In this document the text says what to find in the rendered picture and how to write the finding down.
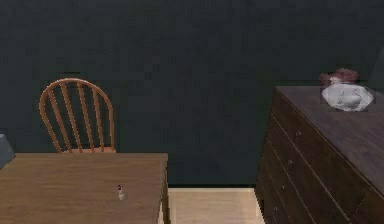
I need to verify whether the small white bottle red cap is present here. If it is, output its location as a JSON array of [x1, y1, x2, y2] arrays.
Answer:
[[116, 184, 126, 202]]

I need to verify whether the brown wooden table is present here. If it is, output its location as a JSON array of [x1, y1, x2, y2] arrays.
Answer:
[[0, 152, 170, 224]]

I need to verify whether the dark brown chest of drawers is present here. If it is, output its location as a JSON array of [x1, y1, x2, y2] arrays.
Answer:
[[254, 85, 384, 224]]

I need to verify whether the grey laptop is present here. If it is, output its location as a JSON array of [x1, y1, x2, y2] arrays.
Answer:
[[0, 133, 16, 170]]

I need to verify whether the orange wooden spindle chair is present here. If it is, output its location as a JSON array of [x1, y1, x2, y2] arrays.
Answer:
[[38, 77, 117, 154]]

